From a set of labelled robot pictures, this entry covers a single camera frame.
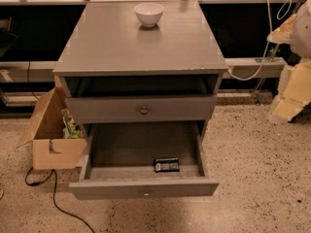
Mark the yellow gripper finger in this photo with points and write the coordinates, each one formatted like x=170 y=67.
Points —
x=284 y=34
x=294 y=92

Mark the dark blue rxbar wrapper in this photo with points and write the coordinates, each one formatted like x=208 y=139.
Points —
x=166 y=165

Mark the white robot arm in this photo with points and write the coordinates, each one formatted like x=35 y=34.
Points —
x=302 y=35

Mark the closed grey upper drawer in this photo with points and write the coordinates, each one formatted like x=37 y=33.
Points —
x=141 y=108

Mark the grey wooden drawer cabinet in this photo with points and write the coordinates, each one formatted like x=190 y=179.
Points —
x=113 y=55

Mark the open grey lower drawer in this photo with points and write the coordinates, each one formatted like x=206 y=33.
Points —
x=119 y=162

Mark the metal tripod stand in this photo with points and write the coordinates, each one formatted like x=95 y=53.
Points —
x=269 y=57

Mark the white ceramic bowl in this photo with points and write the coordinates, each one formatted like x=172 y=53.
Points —
x=148 y=14

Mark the green snack bag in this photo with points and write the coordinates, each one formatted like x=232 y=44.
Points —
x=71 y=129

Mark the open cardboard box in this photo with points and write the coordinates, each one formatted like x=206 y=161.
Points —
x=45 y=130

